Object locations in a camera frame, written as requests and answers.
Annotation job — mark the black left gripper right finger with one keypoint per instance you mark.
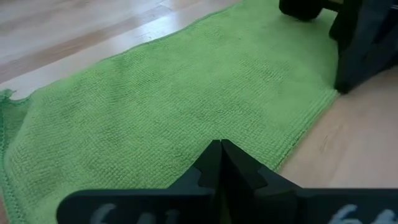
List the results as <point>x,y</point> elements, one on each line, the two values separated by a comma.
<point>264,205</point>

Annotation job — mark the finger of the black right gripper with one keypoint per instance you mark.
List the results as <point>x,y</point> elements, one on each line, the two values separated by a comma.
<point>349,46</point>
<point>379,34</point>

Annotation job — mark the green microfiber towel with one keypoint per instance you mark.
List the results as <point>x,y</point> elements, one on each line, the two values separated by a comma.
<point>155,109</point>

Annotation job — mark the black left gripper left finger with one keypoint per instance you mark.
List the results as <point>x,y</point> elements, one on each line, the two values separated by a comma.
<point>186,205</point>

